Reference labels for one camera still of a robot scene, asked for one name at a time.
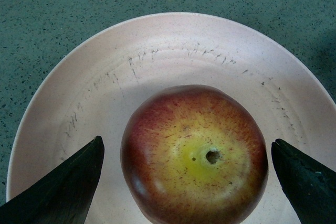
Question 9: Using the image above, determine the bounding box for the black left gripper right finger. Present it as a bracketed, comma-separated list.
[271, 139, 335, 223]

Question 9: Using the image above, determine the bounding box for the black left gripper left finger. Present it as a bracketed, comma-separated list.
[1, 136, 104, 223]

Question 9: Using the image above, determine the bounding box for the red yellow apple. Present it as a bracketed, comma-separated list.
[121, 85, 268, 223]

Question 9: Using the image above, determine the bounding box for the pink plate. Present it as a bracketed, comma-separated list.
[7, 13, 335, 223]

